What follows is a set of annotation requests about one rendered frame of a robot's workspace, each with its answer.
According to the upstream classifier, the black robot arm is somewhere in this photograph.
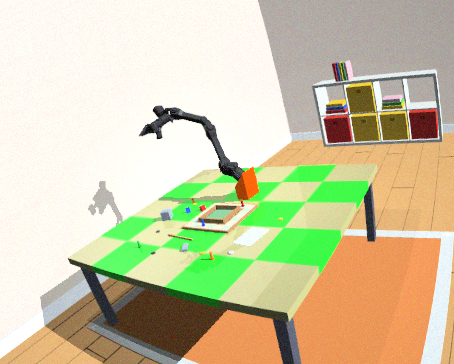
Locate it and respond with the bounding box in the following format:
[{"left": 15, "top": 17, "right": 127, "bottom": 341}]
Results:
[{"left": 152, "top": 105, "right": 245, "bottom": 181}]

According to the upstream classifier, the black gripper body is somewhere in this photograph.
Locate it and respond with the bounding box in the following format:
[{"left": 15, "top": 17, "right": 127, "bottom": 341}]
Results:
[{"left": 145, "top": 118, "right": 164, "bottom": 133}]

